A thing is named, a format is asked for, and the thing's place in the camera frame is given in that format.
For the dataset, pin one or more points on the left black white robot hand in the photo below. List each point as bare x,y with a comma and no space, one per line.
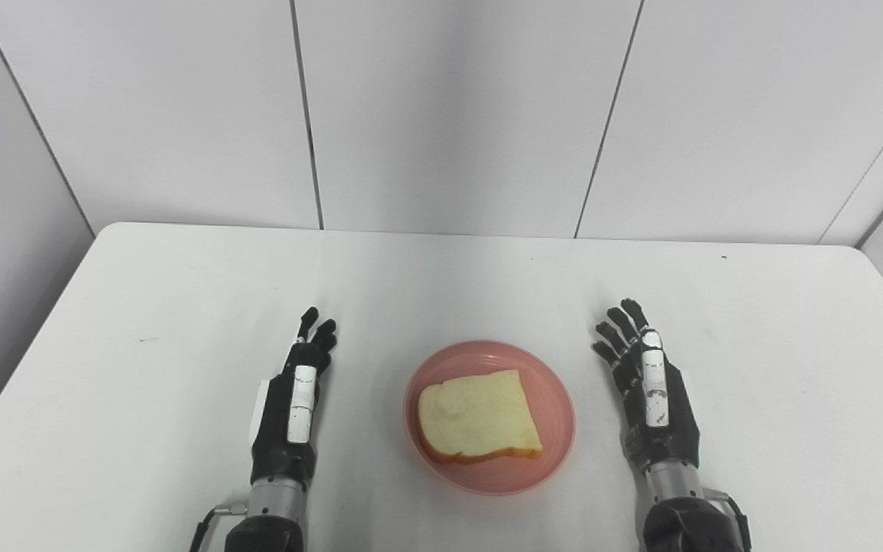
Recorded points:
292,414

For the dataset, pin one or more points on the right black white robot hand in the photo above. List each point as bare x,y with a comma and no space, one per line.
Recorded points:
652,399

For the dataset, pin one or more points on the pink round plate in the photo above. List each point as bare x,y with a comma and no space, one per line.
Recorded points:
541,452

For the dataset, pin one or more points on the slice of white bread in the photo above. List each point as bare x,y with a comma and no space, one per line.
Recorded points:
478,418

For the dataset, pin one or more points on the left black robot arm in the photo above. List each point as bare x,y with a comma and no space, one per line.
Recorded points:
273,521

